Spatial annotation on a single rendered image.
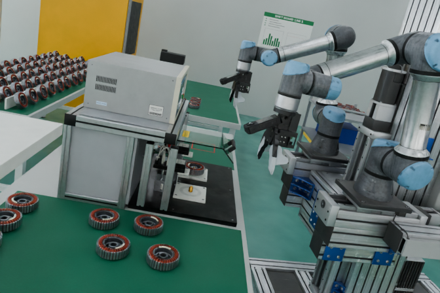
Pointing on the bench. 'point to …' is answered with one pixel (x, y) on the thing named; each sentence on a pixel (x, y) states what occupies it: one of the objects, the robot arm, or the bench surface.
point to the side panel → (95, 167)
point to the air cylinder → (159, 183)
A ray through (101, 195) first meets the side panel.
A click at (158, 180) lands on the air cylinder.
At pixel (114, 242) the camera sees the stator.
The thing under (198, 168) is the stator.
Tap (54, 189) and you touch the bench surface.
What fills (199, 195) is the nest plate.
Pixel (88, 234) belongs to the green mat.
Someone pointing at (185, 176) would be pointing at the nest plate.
